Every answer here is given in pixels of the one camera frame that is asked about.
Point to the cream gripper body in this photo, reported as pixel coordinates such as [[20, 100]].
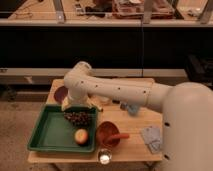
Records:
[[68, 103]]

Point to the dark red grape bunch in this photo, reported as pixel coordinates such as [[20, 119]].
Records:
[[78, 119]]

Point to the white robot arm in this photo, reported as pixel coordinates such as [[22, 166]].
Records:
[[186, 109]]

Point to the white paper cup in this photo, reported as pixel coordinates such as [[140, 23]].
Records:
[[104, 100]]

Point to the blue grey cup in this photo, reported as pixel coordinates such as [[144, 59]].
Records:
[[131, 109]]

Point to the clear glass cup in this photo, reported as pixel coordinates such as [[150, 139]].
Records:
[[104, 156]]

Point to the purple bowl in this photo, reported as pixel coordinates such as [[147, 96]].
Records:
[[60, 94]]

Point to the green plastic tray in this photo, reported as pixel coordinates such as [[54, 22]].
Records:
[[54, 133]]

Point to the red yellow apple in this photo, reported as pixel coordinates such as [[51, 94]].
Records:
[[81, 136]]

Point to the orange bowl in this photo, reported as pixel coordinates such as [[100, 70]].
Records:
[[104, 131]]

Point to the orange carrot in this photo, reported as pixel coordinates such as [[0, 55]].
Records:
[[116, 137]]

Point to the wooden table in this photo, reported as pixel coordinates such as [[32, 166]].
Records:
[[129, 150]]

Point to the grey folded cloth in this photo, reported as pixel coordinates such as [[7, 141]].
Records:
[[152, 138]]

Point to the wooden handled utensil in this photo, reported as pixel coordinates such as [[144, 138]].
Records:
[[99, 108]]

